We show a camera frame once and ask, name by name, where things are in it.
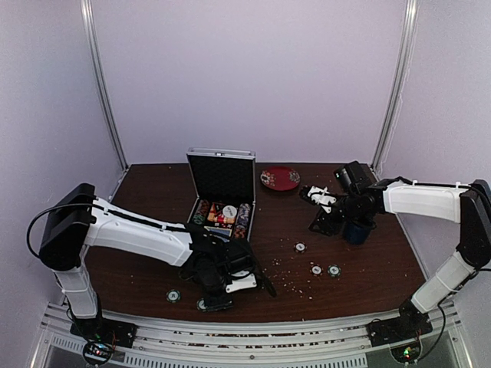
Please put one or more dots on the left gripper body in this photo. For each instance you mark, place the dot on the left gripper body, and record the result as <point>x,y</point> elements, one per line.
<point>207,284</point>

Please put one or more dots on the red decorated plate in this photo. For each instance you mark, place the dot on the red decorated plate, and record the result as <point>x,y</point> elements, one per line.
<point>280,178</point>

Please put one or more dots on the aluminium poker case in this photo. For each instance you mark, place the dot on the aluminium poker case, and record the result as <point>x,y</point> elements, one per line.
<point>223,176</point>

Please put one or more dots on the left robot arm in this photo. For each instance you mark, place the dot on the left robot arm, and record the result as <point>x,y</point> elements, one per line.
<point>219,264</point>

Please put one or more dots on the chip row in case left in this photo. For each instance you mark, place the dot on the chip row in case left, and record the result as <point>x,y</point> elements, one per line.
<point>201,213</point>

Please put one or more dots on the blue yellow card deck box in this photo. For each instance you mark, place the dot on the blue yellow card deck box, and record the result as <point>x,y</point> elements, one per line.
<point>218,230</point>

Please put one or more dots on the black white poker chip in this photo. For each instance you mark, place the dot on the black white poker chip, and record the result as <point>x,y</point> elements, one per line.
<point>316,270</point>

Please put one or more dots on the front aluminium rail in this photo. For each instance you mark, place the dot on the front aluminium rail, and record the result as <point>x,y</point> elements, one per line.
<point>338,342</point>

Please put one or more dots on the white dealer button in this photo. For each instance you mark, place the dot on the white dealer button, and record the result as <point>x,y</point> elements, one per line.
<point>229,212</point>

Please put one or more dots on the aluminium frame post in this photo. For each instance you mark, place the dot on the aluminium frame post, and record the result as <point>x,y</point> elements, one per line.
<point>91,35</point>
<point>395,97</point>

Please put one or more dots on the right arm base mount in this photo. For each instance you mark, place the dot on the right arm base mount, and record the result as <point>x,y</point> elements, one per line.
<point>404,340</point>

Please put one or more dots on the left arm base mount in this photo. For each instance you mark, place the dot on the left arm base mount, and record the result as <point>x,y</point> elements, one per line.
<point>103,338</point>

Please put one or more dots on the green poker chip front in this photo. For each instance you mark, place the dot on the green poker chip front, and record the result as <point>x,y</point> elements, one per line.
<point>201,304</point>

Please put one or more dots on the right aluminium frame post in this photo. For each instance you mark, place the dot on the right aluminium frame post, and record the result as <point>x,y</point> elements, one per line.
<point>395,97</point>

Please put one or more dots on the green poker chip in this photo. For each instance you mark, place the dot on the green poker chip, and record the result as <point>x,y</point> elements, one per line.
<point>173,296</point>
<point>201,304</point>
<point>334,271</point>

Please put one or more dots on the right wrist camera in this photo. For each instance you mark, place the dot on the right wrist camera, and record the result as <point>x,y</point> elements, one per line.
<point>318,196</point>

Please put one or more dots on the left aluminium frame post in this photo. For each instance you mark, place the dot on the left aluminium frame post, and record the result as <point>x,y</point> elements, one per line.
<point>91,35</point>

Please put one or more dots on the red black poker chip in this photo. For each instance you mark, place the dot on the red black poker chip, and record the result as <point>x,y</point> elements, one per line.
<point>300,247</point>

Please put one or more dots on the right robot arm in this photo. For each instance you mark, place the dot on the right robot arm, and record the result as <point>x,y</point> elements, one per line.
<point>448,225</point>

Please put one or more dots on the chip row in case right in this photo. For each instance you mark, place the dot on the chip row in case right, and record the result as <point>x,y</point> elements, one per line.
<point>243,221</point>

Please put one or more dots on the chip row in case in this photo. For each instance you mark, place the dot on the chip row in case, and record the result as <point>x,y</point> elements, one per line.
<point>201,213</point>
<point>243,221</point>

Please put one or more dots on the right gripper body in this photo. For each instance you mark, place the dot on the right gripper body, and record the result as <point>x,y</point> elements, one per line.
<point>327,223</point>

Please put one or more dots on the dark blue mug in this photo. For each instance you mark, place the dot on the dark blue mug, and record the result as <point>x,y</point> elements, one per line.
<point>356,233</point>

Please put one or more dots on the red card deck box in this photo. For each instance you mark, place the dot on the red card deck box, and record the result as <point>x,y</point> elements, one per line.
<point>215,214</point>

